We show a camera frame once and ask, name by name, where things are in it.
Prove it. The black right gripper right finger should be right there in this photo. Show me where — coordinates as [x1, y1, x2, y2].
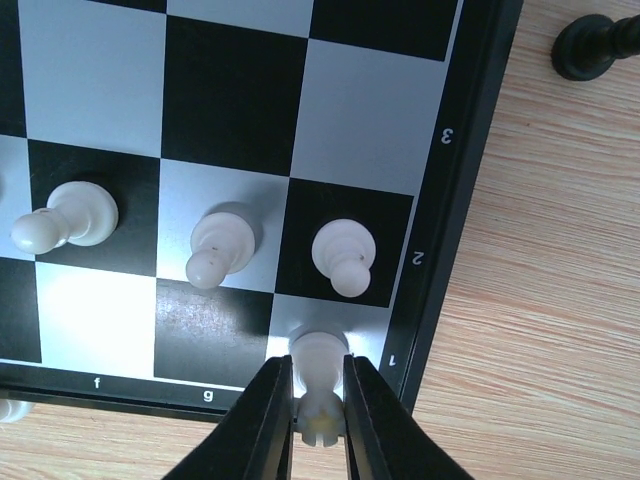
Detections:
[343, 355, 471, 480]

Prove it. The white pawn g2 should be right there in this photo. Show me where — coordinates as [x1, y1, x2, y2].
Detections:
[185, 212, 256, 289]

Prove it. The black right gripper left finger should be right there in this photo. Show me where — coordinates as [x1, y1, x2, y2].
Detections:
[165, 355, 293, 480]

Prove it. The white pawn h2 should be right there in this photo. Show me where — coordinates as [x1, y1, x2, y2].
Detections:
[311, 219, 376, 298]

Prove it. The white rook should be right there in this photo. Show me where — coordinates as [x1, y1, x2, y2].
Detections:
[290, 332, 348, 447]

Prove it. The black white chessboard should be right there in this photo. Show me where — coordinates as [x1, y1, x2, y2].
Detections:
[1, 1, 522, 418]

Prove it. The white pawn f2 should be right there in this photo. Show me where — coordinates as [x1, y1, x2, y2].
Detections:
[10, 181, 119, 255]

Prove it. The black pawn right of board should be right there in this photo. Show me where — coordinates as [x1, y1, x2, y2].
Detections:
[551, 14, 639, 81]

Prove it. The white chess piece front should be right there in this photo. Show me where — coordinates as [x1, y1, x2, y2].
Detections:
[0, 399, 34, 423]

